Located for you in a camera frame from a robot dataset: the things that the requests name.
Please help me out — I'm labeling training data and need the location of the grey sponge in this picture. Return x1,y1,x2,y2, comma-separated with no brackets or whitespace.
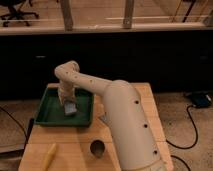
64,101,77,116

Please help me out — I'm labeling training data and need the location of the green plastic tray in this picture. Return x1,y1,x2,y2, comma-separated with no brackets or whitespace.
35,88,94,127

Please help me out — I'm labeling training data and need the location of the wooden post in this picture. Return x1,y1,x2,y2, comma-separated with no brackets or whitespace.
60,0,73,31
123,0,134,29

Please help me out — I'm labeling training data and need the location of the left wooden post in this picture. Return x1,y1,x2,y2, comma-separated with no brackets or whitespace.
60,0,73,31

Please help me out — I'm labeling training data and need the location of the yellow banana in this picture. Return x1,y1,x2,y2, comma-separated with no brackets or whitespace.
41,144,57,171

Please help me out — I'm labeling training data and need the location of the grey cloth piece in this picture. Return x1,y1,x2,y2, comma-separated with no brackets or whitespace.
99,114,107,125

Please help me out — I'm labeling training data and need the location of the black power cable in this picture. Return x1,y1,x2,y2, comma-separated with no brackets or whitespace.
165,104,199,171

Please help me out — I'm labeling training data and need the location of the black cable left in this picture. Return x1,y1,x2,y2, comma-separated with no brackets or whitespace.
0,105,28,141

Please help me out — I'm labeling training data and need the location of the right wooden post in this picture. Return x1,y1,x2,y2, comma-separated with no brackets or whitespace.
123,0,134,29

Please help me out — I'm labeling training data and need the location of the black power adapter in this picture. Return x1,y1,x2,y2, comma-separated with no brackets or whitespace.
186,92,212,108

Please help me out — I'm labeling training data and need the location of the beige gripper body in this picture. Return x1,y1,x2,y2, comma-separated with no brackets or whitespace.
58,81,75,105

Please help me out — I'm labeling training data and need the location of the black office chair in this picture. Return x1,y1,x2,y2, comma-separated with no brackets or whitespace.
0,0,39,27

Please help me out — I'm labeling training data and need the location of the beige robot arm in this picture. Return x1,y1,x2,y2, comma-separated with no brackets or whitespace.
54,61,167,171

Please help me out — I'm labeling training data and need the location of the dark metal cup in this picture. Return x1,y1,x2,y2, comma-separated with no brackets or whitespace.
90,140,105,158

